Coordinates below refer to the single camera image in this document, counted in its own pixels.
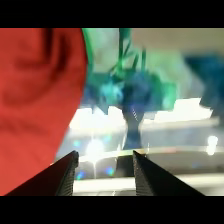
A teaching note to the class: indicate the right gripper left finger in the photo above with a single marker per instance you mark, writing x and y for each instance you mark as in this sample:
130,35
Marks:
56,180

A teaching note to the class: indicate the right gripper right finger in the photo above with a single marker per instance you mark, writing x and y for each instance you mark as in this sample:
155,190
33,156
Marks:
156,181

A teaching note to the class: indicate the red garment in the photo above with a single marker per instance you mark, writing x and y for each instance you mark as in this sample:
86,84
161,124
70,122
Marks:
36,100

